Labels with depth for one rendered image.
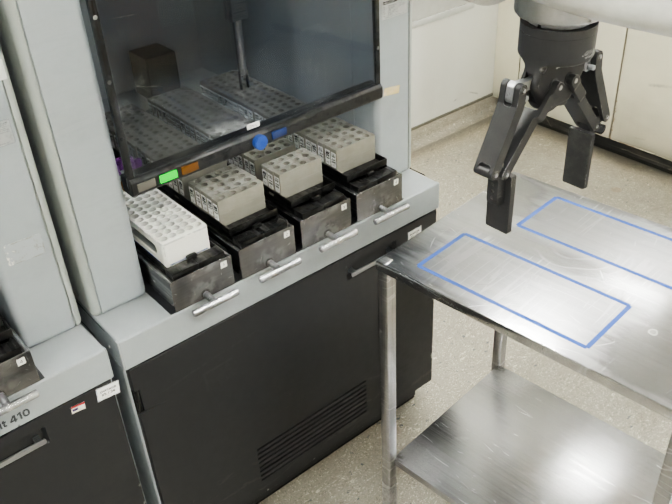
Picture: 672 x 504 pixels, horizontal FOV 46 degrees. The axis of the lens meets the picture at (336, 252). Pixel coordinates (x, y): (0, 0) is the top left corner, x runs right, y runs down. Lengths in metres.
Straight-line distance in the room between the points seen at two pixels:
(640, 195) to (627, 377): 2.18
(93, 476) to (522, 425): 0.95
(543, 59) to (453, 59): 2.89
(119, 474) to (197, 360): 0.27
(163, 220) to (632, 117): 2.40
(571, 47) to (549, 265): 0.72
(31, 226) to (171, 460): 0.60
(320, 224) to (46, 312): 0.57
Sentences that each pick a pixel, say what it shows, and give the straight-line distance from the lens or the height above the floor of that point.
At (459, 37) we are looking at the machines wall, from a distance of 3.68.
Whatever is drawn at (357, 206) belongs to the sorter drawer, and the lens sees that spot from 1.70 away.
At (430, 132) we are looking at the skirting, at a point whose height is 0.04.
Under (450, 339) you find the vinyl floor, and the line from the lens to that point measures 2.54.
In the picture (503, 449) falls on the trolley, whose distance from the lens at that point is 1.86.
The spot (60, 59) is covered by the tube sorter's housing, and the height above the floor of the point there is 1.23.
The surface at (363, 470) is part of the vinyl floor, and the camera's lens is 2.16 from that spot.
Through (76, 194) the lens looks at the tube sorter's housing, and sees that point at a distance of 1.42.
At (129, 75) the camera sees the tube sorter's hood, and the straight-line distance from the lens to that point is 1.38.
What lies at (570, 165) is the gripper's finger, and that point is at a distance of 0.96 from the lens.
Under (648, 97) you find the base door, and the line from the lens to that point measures 3.48.
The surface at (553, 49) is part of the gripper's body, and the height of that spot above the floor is 1.38.
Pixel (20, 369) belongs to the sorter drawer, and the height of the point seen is 0.78.
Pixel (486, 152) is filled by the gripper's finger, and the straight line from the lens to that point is 0.81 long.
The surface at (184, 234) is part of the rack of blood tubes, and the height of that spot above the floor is 0.87.
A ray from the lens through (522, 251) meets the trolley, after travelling 1.50.
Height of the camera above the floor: 1.66
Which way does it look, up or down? 34 degrees down
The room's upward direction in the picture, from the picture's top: 3 degrees counter-clockwise
